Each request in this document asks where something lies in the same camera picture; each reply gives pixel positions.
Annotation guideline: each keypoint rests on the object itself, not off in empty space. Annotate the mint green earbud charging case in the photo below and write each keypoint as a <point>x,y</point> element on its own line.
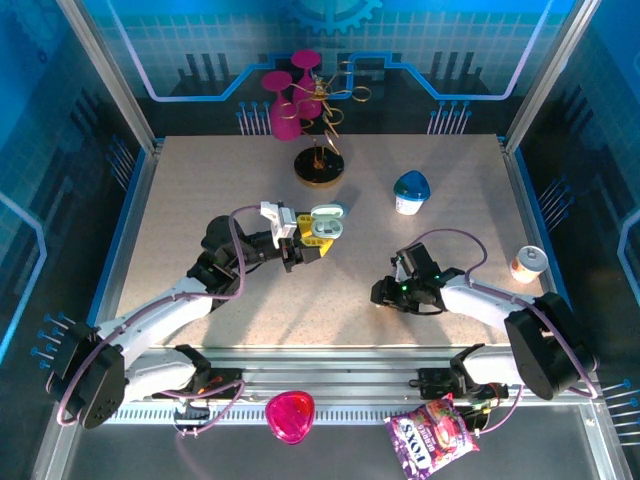
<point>327,212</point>

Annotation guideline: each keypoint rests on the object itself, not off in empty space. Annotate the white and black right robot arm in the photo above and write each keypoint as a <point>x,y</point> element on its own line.
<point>480,297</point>

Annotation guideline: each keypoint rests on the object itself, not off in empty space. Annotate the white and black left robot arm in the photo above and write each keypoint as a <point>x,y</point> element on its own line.
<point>150,312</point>

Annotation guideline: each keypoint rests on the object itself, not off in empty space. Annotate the pink wine glass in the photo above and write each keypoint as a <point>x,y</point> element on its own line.
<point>286,122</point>
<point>307,102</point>

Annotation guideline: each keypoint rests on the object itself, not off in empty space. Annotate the white cup with blue lid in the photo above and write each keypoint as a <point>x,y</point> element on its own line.
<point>411,187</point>

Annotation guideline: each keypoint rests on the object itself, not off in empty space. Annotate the copper drink can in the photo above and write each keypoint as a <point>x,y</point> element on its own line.
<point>530,265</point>

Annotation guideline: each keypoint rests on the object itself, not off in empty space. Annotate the purple candy bag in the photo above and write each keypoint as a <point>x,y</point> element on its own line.
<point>430,435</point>

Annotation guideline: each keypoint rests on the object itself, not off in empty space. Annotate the pink heart-shaped bowl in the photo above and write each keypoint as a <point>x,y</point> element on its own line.
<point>290,417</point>

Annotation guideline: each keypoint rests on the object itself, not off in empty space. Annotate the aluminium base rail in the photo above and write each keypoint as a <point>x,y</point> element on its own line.
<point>325,372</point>

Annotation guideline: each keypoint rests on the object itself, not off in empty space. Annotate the aluminium frame post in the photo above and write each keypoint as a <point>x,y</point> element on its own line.
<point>111,75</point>
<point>550,75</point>

